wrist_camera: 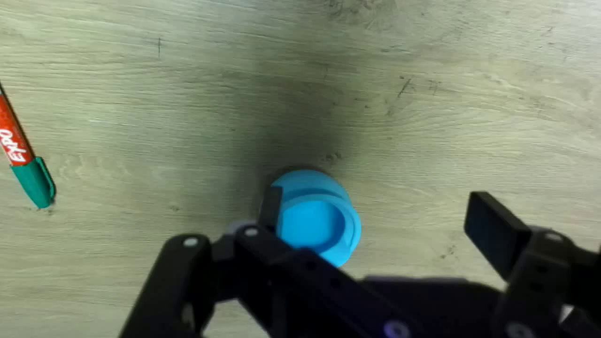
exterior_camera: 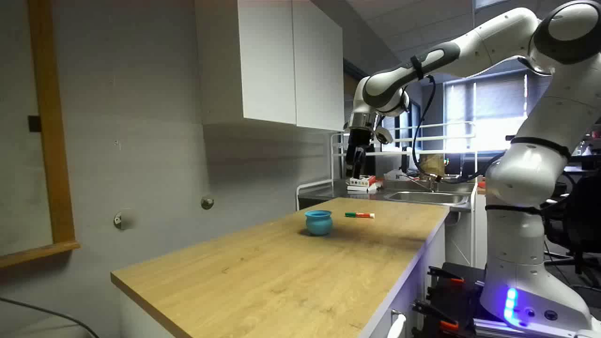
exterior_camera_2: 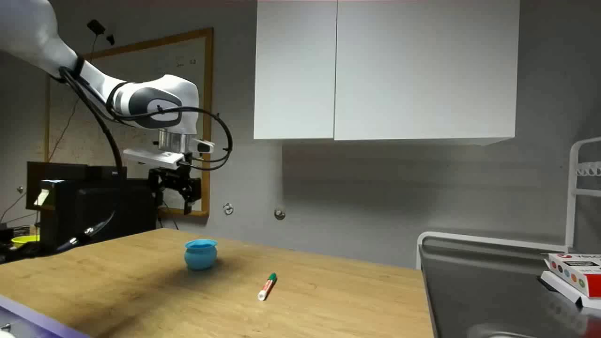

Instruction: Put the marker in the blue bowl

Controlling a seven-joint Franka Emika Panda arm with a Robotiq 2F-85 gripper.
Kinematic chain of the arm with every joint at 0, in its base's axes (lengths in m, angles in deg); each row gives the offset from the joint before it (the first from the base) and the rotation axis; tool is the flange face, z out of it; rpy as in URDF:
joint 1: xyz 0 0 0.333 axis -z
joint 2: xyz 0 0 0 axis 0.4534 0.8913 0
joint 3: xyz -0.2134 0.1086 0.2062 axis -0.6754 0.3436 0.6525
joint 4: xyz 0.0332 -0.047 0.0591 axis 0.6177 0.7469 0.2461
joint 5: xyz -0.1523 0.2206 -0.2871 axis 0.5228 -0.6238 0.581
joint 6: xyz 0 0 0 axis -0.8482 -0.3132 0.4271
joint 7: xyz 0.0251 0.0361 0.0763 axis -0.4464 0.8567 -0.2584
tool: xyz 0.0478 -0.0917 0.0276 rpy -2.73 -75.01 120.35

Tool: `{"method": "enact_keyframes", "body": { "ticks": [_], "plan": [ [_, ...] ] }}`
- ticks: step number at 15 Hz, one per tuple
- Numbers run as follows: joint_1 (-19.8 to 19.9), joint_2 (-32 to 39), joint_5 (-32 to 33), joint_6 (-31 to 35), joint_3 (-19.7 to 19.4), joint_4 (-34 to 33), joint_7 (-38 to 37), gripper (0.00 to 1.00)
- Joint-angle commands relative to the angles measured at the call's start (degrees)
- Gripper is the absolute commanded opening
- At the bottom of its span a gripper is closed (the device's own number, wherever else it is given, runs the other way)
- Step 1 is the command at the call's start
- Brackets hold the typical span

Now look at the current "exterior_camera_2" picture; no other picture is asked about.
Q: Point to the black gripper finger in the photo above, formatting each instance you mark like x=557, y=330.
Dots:
x=187, y=207

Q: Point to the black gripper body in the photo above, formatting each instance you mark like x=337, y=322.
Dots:
x=168, y=179

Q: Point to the red white marker green cap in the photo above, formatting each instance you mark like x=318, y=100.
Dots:
x=268, y=286

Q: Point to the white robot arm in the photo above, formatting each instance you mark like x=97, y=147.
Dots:
x=170, y=104

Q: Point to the blue bowl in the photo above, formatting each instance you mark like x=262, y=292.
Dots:
x=200, y=254

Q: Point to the black monitor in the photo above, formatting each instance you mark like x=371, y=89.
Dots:
x=87, y=202

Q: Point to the wooden framed whiteboard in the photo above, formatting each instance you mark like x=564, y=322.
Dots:
x=72, y=136

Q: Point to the white metal rack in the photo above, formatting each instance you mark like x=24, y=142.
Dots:
x=578, y=170

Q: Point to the red white box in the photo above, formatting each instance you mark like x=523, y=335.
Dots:
x=578, y=277

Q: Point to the round wall outlet left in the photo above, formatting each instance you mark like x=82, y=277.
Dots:
x=228, y=209

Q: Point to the round wall outlet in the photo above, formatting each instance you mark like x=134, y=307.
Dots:
x=279, y=213
x=228, y=209

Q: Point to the round wall outlet right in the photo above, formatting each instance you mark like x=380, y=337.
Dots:
x=279, y=213

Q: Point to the white wall cabinet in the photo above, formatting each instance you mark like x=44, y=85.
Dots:
x=386, y=70

